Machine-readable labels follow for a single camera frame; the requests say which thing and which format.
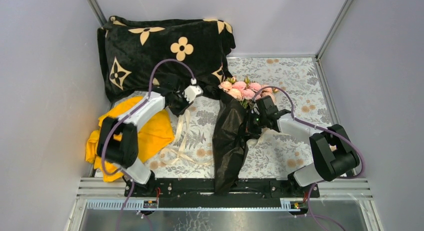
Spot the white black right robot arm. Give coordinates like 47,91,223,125
246,96,360,197

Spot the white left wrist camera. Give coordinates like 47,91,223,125
183,78,203,104

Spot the floral patterned table cloth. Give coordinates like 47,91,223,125
145,58,332,179

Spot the yellow cloth bag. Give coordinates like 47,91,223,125
85,96,175,175

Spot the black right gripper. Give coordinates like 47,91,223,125
238,110,266,137

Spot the black blanket with beige flowers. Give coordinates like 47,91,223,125
96,16,236,102

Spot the pink fake flower bunch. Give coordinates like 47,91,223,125
218,76,277,108

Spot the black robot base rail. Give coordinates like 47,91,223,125
124,178,320,209

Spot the cream satin ribbon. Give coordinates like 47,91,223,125
158,108,276,167

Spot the black wrapping paper sheet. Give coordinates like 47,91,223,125
212,91,252,195

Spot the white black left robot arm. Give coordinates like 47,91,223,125
95,74,202,197

